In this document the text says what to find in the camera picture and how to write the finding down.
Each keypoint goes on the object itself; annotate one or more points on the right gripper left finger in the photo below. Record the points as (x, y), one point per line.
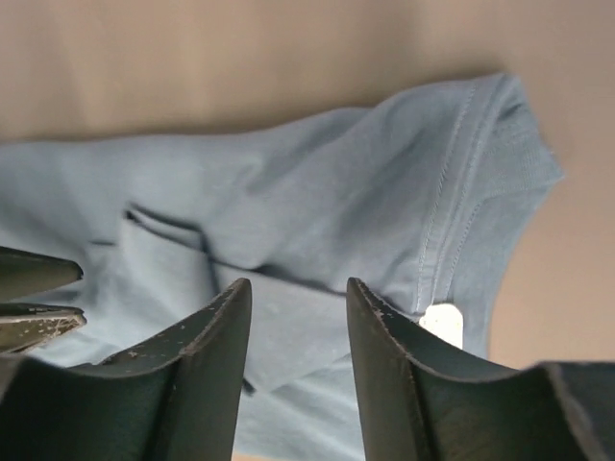
(173, 396)

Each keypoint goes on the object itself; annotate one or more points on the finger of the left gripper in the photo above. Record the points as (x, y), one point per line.
(24, 273)
(25, 326)

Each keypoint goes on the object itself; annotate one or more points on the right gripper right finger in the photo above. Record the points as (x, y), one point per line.
(420, 398)

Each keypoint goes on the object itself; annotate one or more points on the grey-blue t shirt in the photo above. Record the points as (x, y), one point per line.
(423, 197)

